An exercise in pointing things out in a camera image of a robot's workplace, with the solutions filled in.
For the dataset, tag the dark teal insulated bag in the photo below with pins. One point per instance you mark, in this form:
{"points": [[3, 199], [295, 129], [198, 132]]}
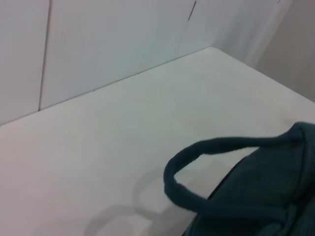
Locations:
{"points": [[258, 191]]}

